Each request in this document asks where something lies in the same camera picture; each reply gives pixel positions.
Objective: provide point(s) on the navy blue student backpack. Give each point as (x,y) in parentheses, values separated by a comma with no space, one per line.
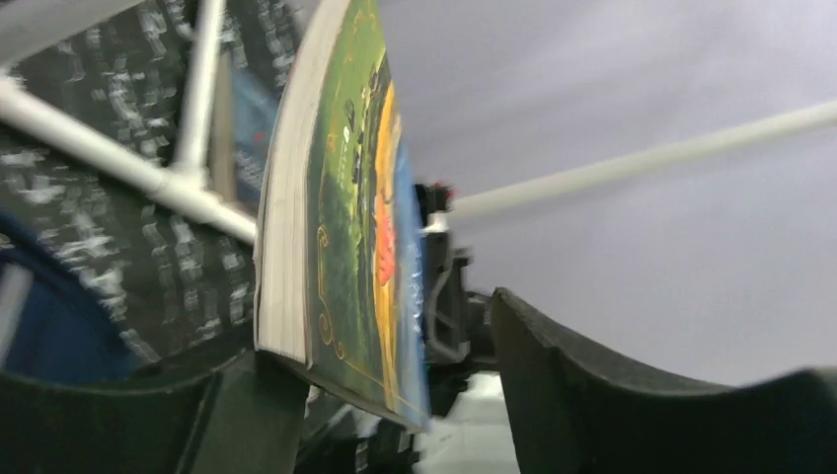
(53,328)

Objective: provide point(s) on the Animal Farm paperback book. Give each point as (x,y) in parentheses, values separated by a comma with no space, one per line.
(338,254)

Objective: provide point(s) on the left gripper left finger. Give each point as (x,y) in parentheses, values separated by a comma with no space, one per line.
(242,416)

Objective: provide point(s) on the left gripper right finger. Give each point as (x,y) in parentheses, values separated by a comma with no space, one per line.
(576,406)

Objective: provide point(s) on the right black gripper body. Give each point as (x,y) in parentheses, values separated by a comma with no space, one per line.
(456,323)

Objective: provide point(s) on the white PVC pipe frame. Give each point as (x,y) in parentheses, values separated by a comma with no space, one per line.
(28,27)

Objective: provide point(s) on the Nineteen Eighty-Four blue book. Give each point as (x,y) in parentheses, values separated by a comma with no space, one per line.
(243,118)

